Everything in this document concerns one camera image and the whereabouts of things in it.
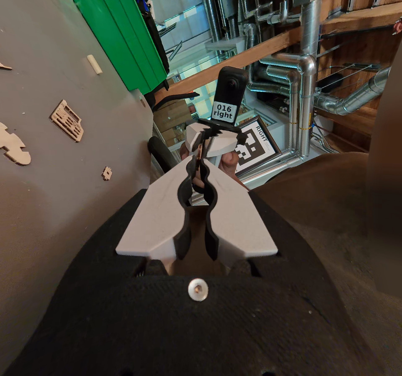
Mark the person's olive shirt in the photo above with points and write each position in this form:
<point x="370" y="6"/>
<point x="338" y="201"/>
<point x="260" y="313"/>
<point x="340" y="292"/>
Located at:
<point x="314" y="209"/>

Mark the oval wooden piece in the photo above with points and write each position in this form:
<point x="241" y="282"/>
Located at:
<point x="14" y="148"/>
<point x="199" y="154"/>

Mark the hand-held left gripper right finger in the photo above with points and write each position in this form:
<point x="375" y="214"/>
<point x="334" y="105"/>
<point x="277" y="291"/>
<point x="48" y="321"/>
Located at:
<point x="245" y="225"/>

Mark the silver ribbed duct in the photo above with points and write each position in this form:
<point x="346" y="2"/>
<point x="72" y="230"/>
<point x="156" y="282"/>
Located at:
<point x="351" y="99"/>

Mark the framed black-white marker sign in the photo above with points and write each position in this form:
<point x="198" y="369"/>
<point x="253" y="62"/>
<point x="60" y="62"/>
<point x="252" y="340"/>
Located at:
<point x="251" y="141"/>

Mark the silver vertical duct pipe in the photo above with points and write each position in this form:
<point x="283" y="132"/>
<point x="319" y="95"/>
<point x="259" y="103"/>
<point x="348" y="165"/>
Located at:
<point x="309" y="68"/>

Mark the person's right hand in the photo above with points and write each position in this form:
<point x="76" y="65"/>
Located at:
<point x="229" y="163"/>

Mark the small wooden bridge plate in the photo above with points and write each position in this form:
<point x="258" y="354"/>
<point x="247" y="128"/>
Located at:
<point x="106" y="174"/>

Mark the blue round sticker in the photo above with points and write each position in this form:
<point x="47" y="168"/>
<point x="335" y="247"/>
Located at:
<point x="143" y="102"/>

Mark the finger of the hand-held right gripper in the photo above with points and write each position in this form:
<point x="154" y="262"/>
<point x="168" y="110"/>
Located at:
<point x="226" y="143"/>
<point x="193" y="137"/>

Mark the white foam cylinder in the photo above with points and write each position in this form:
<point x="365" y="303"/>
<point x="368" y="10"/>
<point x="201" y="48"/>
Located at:
<point x="94" y="64"/>

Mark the cardboard box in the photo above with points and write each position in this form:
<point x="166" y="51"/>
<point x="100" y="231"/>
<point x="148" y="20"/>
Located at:
<point x="171" y="116"/>

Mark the wooden offcut with slot grid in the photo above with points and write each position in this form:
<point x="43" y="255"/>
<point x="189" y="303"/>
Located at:
<point x="67" y="120"/>

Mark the wooden beam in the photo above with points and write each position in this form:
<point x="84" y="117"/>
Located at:
<point x="251" y="53"/>

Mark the green plastic bin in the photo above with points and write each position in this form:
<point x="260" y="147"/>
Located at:
<point x="119" y="20"/>

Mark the wooden offcut with square holes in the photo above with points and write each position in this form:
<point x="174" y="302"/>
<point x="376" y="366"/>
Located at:
<point x="4" y="67"/>

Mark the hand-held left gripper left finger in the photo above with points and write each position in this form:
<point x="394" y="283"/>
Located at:
<point x="150" y="225"/>

